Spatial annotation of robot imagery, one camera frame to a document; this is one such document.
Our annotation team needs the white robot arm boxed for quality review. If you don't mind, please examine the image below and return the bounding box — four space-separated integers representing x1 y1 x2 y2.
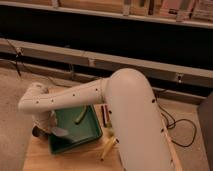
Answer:
18 68 175 171

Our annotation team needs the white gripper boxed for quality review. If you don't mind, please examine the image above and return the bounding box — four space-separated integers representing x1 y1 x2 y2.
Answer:
32 111 69 137

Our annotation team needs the green banana-shaped toy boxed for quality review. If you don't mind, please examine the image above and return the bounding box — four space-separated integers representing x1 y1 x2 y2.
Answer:
75 106 87 124

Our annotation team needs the green plastic tray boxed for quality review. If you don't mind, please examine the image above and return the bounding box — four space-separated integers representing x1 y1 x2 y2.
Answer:
49 105 103 154

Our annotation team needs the black power cable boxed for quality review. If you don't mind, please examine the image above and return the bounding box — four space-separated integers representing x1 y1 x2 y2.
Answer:
153 88 198 148

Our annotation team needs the small metal cup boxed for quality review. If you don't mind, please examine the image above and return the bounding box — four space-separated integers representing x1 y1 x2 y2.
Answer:
32 126 48 138

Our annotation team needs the metal shelf rail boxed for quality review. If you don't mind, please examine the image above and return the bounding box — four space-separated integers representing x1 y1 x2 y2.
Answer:
0 38 213 88

